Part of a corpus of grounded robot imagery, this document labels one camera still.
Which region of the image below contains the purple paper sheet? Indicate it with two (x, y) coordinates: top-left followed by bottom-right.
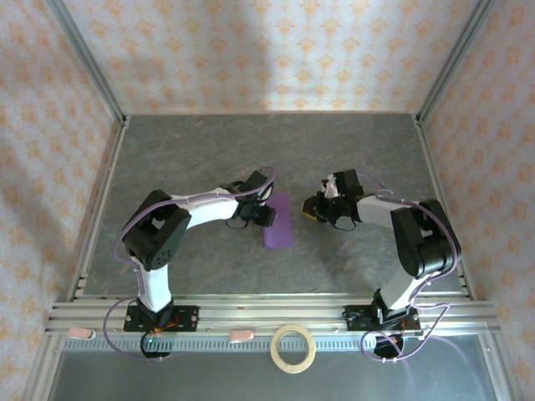
(262, 193), (295, 251)

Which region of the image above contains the grey metal sheet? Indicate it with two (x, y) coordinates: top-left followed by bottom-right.
(45, 349), (502, 401)

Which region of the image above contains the beige tape roll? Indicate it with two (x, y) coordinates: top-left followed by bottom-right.
(270, 324), (318, 374)

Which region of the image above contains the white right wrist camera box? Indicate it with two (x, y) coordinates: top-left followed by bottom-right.
(320, 175), (340, 200)

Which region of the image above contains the aluminium mounting rail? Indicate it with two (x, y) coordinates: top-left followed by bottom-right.
(44, 294), (501, 336)

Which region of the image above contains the aluminium right side rail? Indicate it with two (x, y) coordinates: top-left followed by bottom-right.
(412, 113), (476, 302)

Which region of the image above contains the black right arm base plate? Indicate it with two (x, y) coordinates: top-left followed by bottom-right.
(343, 304), (424, 335)

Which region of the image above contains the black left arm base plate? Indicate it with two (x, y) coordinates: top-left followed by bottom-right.
(123, 305), (200, 333)

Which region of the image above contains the grey slotted cable duct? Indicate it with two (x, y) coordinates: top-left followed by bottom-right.
(61, 336), (489, 353)

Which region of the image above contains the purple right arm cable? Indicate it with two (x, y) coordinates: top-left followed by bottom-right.
(359, 170), (461, 363)

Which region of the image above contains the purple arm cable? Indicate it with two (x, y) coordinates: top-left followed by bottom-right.
(359, 170), (461, 363)
(102, 165), (278, 363)

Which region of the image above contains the black round cable port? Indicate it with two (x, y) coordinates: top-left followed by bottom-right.
(373, 333), (406, 361)
(140, 332), (173, 361)

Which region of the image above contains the aluminium left side rail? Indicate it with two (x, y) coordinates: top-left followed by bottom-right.
(66, 116), (131, 302)

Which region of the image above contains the aluminium right frame post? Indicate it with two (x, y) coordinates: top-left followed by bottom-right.
(411, 0), (498, 126)

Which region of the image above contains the aluminium frame post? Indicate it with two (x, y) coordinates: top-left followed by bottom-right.
(44, 0), (131, 126)
(411, 0), (498, 126)

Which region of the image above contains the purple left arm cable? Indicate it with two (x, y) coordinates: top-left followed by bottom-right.
(102, 165), (278, 363)

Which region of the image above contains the aluminium left frame post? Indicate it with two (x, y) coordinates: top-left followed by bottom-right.
(44, 0), (131, 126)

